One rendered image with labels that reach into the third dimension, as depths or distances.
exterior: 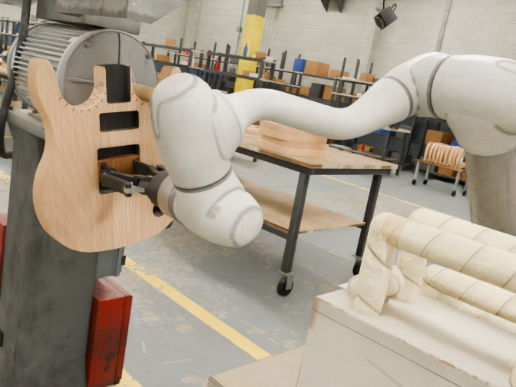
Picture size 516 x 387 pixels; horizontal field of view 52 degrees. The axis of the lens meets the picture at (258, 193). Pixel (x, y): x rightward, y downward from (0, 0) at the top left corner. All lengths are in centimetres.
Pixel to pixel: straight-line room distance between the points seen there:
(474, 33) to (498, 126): 1206
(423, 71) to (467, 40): 1201
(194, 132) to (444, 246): 42
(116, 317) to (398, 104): 106
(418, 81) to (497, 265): 69
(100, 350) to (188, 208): 95
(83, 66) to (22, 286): 64
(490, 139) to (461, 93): 10
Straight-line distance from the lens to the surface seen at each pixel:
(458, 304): 81
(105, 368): 180
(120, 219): 122
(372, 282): 57
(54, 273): 159
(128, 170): 120
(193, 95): 80
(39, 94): 109
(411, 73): 117
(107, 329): 173
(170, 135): 81
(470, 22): 1324
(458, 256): 53
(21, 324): 165
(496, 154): 116
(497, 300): 69
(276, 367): 80
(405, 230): 55
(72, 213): 117
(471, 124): 111
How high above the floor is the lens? 132
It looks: 12 degrees down
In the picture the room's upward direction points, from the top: 10 degrees clockwise
